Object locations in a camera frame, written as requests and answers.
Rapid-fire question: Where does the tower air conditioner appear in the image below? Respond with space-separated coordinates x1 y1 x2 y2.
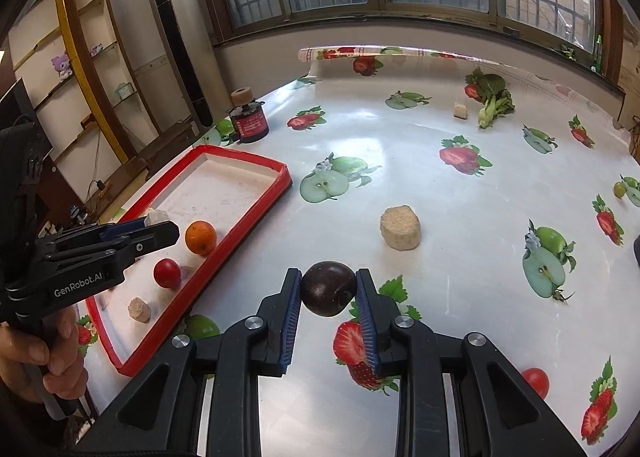
143 0 217 128

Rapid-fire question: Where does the red round fruit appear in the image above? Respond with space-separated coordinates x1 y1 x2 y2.
153 258 182 289

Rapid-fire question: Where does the green leafy vegetable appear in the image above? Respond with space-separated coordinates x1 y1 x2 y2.
465 66 516 129

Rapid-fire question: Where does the fruit printed tablecloth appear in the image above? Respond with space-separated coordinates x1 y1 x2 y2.
75 44 640 457

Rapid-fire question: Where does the red rimmed tray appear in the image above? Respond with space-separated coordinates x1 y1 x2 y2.
85 144 293 377

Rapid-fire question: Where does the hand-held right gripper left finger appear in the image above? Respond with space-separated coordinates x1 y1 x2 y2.
75 267 303 457

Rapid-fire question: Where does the red cherry tomato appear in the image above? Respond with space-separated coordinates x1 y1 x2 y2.
521 367 550 399

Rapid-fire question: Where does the person's left hand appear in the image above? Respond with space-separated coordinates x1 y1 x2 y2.
0 307 90 405

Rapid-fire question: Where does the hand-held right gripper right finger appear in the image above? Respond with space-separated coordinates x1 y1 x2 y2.
355 267 588 457

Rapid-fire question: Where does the purple plush toy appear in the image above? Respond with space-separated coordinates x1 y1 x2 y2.
50 51 73 82

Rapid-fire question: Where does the dark jar with red label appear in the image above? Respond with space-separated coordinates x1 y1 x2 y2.
226 100 271 144

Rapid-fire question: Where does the orange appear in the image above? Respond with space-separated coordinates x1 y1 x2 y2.
185 220 218 256

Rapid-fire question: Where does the dark purple plum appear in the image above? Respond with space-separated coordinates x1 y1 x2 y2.
300 260 358 317

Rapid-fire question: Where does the wooden shelf unit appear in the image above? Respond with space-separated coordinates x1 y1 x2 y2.
5 0 201 218

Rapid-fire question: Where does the large round cork block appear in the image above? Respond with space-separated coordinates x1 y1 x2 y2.
379 206 422 252

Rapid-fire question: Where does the small cork piece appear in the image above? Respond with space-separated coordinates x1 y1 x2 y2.
127 297 152 324

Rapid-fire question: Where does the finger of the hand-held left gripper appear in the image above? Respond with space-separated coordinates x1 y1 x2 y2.
97 218 151 242
107 220 180 265

